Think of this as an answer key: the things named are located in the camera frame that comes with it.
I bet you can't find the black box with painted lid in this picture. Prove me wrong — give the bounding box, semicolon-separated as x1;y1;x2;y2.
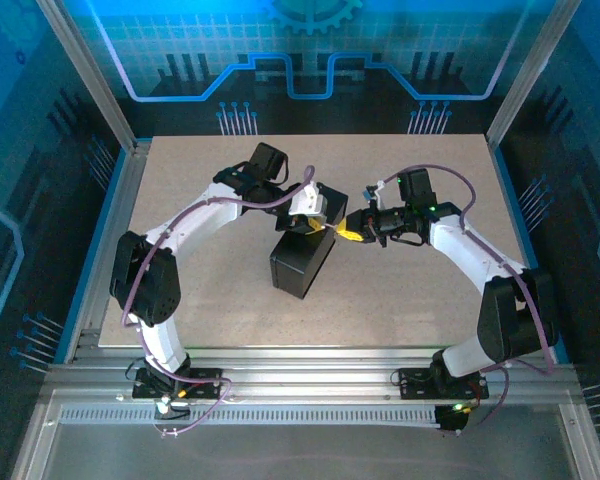
268;181;350;301

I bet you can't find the small black adapter board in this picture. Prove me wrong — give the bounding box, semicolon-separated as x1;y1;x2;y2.
434;402;476;434
153;397;192;422

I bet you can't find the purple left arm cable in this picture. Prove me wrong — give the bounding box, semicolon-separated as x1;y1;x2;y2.
121;164;315;439

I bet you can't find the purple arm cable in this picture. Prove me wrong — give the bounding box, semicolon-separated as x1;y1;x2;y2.
382;164;556;437
121;164;315;439

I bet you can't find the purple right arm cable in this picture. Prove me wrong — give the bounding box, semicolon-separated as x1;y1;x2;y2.
382;164;556;437

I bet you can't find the aluminium frame cross rail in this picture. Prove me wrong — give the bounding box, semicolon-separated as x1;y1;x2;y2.
42;346;584;404

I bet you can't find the aluminium frame side rail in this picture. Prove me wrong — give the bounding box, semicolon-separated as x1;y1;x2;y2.
63;141;154;364

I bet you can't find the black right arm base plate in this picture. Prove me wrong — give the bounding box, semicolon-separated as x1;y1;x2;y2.
397;367;490;401

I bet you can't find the slotted grey cable duct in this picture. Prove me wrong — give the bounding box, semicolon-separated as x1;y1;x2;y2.
58;405;441;427

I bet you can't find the aluminium frame post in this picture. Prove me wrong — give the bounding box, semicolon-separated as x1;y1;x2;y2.
484;0;584;151
34;0;140;154

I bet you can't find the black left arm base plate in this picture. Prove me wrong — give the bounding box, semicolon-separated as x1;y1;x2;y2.
132;366;225;400

